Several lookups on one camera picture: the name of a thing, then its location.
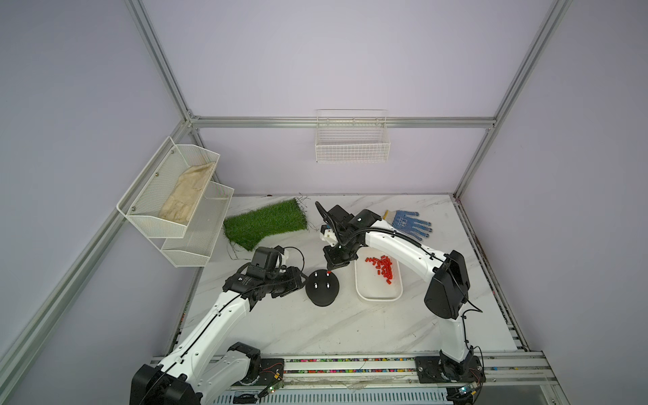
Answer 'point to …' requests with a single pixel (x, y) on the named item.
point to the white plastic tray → (378, 277)
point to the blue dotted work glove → (402, 220)
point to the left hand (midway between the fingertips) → (303, 284)
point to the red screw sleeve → (328, 272)
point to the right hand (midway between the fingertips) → (332, 269)
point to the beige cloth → (180, 203)
